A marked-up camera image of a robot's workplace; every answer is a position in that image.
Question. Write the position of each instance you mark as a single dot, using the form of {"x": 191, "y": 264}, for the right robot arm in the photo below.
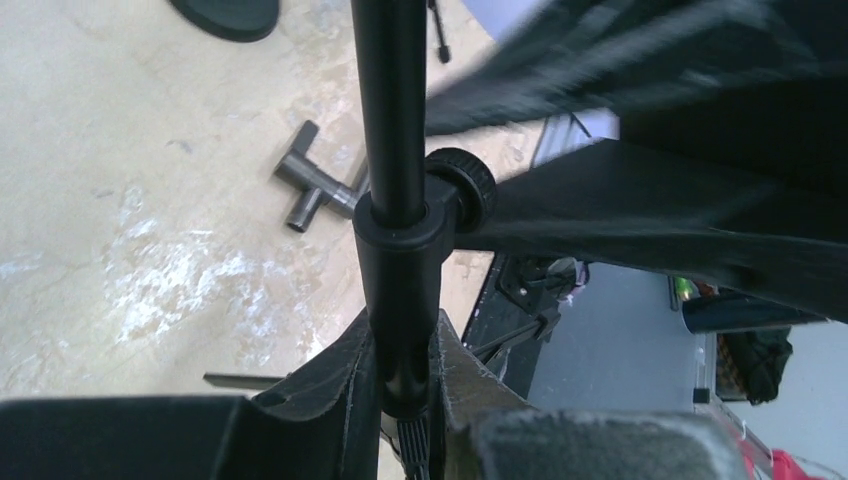
{"x": 730, "y": 164}

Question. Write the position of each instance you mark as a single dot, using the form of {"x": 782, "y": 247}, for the black round-base microphone stand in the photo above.
{"x": 241, "y": 21}

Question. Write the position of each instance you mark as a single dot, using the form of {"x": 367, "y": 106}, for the black tripod microphone stand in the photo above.
{"x": 384, "y": 376}

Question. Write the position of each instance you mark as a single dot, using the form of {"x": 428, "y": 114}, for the dark grey metal pipe fitting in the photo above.
{"x": 317, "y": 188}

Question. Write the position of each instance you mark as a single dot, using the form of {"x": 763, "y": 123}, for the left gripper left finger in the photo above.
{"x": 199, "y": 430}

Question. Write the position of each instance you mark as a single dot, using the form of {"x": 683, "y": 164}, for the black shock-mount tripod stand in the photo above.
{"x": 443, "y": 50}

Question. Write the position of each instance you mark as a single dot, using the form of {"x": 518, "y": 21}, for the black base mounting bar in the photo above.
{"x": 517, "y": 311}

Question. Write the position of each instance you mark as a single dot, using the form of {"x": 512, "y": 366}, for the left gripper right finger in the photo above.
{"x": 492, "y": 433}

